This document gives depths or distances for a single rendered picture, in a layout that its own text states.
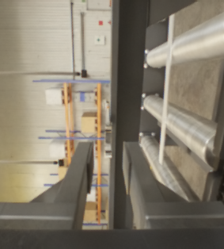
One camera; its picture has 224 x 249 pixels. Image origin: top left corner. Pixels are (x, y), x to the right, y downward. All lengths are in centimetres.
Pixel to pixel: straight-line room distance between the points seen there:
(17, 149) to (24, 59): 511
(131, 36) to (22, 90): 1012
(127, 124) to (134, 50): 14
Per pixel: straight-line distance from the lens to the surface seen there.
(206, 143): 51
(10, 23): 1073
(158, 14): 36
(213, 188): 46
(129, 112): 35
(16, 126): 1104
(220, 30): 51
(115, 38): 27
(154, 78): 130
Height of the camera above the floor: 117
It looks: 2 degrees down
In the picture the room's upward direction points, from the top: 89 degrees counter-clockwise
